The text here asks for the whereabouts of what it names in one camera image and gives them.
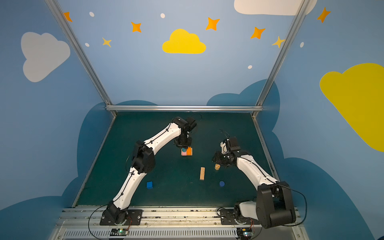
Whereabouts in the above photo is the natural wood block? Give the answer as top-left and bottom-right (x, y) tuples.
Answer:
(200, 167), (206, 181)

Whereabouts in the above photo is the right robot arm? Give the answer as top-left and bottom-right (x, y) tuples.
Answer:
(213, 137), (296, 229)

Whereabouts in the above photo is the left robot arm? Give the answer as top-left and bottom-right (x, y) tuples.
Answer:
(100, 117), (197, 226)

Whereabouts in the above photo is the aluminium frame post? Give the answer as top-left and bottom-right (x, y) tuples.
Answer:
(252, 0), (311, 120)
(45, 0), (113, 107)

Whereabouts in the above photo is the aluminium front rail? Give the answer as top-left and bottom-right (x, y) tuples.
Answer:
(50, 207), (309, 240)

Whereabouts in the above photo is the controller board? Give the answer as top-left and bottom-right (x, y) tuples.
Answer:
(236, 228), (254, 240)
(110, 228), (130, 237)

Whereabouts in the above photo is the blue wood cube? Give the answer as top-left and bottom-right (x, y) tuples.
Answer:
(147, 181), (154, 190)

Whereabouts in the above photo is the right controller board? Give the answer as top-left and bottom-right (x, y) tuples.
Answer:
(236, 228), (254, 240)

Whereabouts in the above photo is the orange wood block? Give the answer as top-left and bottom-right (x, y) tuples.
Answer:
(186, 147), (193, 156)

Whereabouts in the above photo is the aluminium right frame post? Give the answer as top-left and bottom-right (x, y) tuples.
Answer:
(252, 0), (311, 120)

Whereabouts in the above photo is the aluminium left frame post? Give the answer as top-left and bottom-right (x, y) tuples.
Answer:
(45, 0), (113, 107)

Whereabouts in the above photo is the left controller board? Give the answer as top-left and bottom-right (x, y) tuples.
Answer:
(110, 228), (130, 237)

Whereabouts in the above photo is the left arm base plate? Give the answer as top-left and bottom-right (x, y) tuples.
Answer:
(100, 209), (143, 226)

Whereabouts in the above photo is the aluminium rear frame bar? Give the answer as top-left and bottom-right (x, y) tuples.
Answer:
(106, 105), (263, 112)

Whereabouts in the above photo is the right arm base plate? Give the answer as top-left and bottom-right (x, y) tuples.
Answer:
(216, 208), (260, 225)

